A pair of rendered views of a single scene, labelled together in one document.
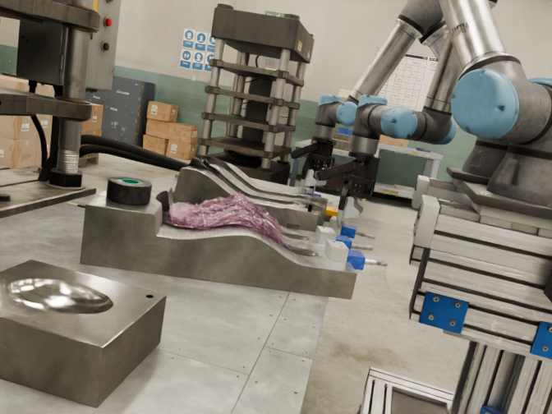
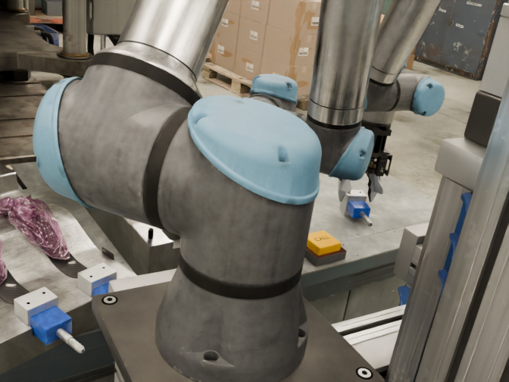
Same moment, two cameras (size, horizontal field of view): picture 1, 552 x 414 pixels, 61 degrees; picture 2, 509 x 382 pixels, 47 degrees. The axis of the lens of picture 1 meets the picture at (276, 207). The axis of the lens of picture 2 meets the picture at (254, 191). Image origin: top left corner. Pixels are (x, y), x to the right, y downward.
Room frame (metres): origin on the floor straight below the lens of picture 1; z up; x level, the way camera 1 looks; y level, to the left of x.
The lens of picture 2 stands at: (0.64, -0.83, 1.41)
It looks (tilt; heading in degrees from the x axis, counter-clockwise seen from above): 24 degrees down; 44
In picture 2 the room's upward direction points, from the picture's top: 8 degrees clockwise
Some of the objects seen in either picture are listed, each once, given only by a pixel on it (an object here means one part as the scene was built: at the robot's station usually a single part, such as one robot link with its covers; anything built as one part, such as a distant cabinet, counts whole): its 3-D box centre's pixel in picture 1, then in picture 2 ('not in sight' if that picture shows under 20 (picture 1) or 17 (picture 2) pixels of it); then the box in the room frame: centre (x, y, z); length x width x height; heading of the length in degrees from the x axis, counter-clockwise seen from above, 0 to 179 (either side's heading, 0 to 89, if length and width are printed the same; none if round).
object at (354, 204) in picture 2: (315, 198); (360, 211); (1.72, -0.14, 0.83); 0.13 x 0.05 x 0.05; 59
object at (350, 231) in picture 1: (351, 232); not in sight; (1.29, -0.22, 0.83); 0.13 x 0.05 x 0.05; 75
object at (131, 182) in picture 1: (129, 190); not in sight; (0.87, 0.28, 0.93); 0.08 x 0.08 x 0.04
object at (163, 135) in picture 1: (172, 131); not in sight; (7.87, 1.93, 0.42); 0.86 x 0.33 x 0.83; 80
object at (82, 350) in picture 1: (59, 323); not in sight; (0.51, 0.23, 0.84); 0.20 x 0.15 x 0.07; 81
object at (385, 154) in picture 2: (320, 154); (371, 147); (1.73, -0.13, 0.99); 0.09 x 0.08 x 0.12; 59
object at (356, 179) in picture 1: (360, 175); not in sight; (1.30, -0.21, 0.99); 0.09 x 0.08 x 0.12; 75
